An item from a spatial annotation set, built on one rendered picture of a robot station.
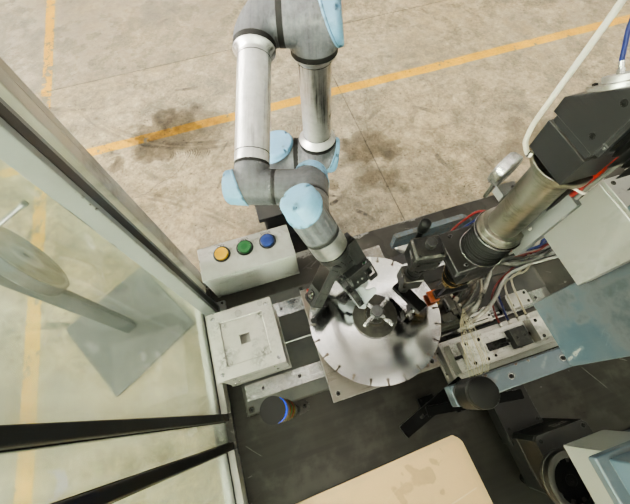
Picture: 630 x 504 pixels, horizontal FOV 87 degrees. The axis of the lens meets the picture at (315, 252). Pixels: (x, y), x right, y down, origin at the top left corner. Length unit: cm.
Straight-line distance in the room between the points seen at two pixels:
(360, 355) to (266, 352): 24
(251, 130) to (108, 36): 325
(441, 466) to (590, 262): 71
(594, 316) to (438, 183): 182
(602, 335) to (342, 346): 50
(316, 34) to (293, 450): 103
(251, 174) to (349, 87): 222
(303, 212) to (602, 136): 40
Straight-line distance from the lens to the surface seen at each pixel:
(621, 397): 133
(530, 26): 383
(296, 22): 86
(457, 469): 110
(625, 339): 59
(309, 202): 59
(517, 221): 55
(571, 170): 45
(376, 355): 86
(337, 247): 65
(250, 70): 81
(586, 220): 53
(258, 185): 69
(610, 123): 42
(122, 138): 291
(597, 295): 59
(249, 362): 92
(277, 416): 64
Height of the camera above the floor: 179
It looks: 65 degrees down
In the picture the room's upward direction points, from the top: 5 degrees counter-clockwise
